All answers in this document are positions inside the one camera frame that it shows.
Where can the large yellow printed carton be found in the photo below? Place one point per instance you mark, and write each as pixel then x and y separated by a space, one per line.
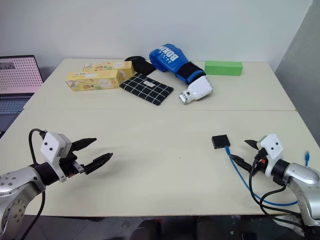
pixel 93 81

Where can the black fabric wrap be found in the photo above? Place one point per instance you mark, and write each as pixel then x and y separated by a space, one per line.
pixel 141 65

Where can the black white-grid pouch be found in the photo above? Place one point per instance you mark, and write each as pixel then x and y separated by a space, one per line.
pixel 146 88

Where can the green rectangular block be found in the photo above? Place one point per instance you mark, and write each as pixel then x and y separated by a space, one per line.
pixel 223 68

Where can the white plastic bottle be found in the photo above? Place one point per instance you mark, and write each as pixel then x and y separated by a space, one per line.
pixel 198 90

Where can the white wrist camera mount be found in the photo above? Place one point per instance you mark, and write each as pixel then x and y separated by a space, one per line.
pixel 273 147
pixel 51 145

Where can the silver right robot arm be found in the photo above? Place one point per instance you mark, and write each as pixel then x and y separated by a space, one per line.
pixel 302 175

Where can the white crumpled cloth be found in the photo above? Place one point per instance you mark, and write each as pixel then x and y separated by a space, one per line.
pixel 287 223

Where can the dark rounded shape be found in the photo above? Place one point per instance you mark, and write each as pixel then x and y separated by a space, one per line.
pixel 152 228

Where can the small black square box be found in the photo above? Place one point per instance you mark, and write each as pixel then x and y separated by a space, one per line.
pixel 221 141

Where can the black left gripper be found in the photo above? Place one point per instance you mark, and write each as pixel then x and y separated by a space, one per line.
pixel 71 166

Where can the blue boxing glove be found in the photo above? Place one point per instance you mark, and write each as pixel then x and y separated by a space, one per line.
pixel 170 60

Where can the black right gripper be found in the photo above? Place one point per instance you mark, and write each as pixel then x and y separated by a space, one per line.
pixel 260 165

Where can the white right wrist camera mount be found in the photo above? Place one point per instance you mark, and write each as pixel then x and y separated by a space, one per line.
pixel 273 147

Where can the open laptop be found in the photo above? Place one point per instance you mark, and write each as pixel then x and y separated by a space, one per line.
pixel 17 75

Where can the small yellow printed carton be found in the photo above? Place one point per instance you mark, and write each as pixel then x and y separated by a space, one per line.
pixel 110 66

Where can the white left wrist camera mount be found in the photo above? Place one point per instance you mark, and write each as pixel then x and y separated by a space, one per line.
pixel 51 145

